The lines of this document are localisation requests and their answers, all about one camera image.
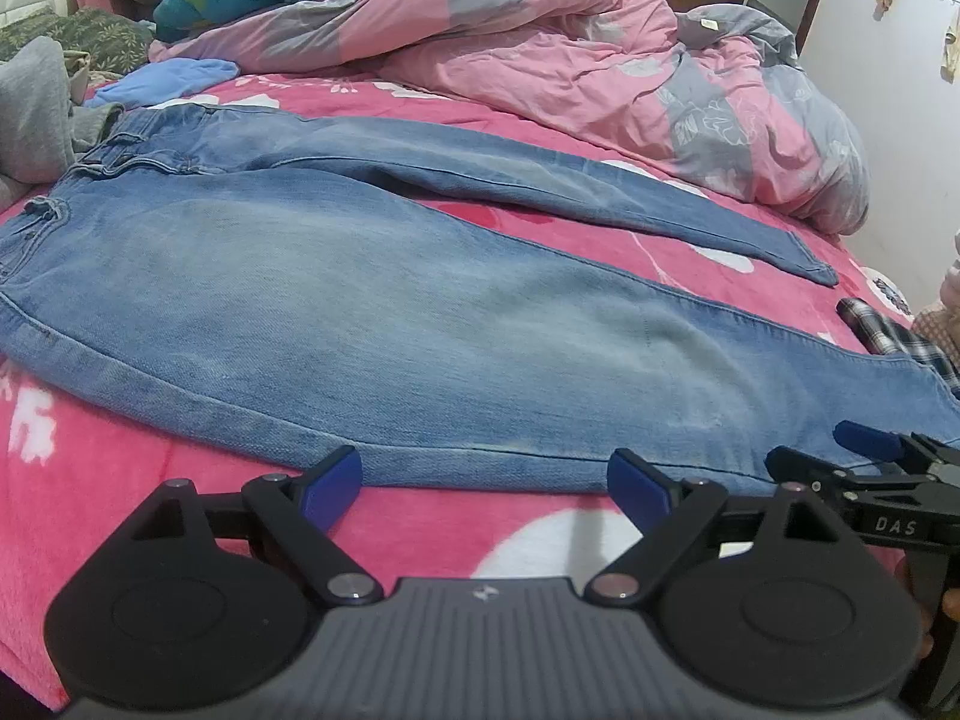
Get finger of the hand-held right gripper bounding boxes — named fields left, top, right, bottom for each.
left=832, top=420, right=938, bottom=477
left=765, top=446, right=863, bottom=496

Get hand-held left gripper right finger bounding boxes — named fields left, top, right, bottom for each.
left=585, top=448, right=848, bottom=607

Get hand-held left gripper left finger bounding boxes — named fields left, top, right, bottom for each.
left=131, top=444, right=383, bottom=607

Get blue denim jeans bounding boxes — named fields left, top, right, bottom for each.
left=0, top=103, right=960, bottom=496

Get black white plaid shirt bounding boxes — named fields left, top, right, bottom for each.
left=836, top=298, right=960, bottom=395

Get pink waffle knit garment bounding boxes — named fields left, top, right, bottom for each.
left=911, top=300, right=960, bottom=372

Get pink floral bed sheet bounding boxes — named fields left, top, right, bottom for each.
left=0, top=71, right=960, bottom=710

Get hanging yellow cloth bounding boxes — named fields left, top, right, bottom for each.
left=941, top=7, right=960, bottom=83

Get pink grey floral quilt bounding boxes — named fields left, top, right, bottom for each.
left=148, top=0, right=872, bottom=235

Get light blue garment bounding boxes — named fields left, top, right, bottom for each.
left=94, top=58, right=241, bottom=110

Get grey sweater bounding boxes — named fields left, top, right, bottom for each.
left=0, top=36, right=125, bottom=211

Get beige garment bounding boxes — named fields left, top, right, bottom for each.
left=64, top=49, right=95, bottom=102

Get green patterned pillow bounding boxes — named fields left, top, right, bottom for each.
left=0, top=6, right=155, bottom=76

